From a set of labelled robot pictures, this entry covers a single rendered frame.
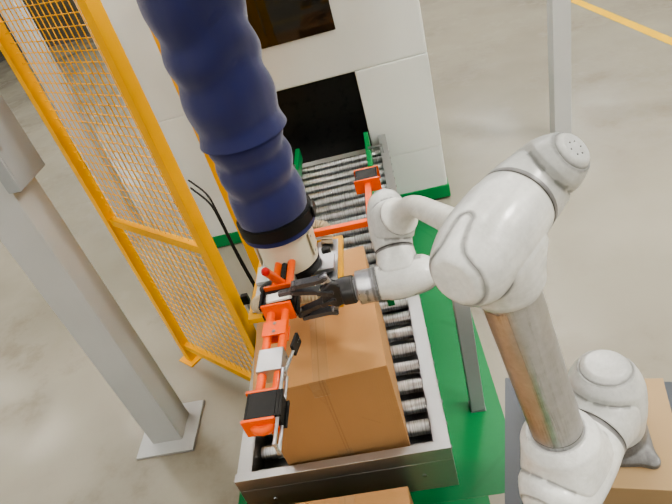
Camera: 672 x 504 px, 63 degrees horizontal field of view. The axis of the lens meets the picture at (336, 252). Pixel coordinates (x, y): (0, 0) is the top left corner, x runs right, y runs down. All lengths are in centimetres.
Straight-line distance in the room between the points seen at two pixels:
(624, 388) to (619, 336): 164
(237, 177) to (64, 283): 113
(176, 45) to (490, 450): 195
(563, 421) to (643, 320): 194
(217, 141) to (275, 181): 18
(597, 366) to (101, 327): 189
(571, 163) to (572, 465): 58
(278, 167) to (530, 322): 79
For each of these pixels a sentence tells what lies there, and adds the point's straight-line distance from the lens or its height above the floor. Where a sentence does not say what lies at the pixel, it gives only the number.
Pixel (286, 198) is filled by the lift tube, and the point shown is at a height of 142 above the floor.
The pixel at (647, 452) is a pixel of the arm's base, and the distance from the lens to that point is 151.
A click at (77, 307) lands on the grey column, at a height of 93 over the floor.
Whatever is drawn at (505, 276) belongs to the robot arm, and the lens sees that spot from 81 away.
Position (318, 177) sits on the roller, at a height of 55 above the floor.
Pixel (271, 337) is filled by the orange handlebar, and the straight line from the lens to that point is 139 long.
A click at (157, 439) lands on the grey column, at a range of 303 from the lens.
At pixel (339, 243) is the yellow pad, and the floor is 111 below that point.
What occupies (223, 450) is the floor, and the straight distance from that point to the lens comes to 286.
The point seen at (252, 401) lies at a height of 124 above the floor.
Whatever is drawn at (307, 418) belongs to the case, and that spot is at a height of 80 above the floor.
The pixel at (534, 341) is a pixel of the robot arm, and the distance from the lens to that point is 96.
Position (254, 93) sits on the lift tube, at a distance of 137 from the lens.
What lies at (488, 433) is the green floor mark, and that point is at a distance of 257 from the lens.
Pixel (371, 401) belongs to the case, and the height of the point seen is 81.
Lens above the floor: 212
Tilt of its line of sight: 35 degrees down
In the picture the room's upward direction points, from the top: 18 degrees counter-clockwise
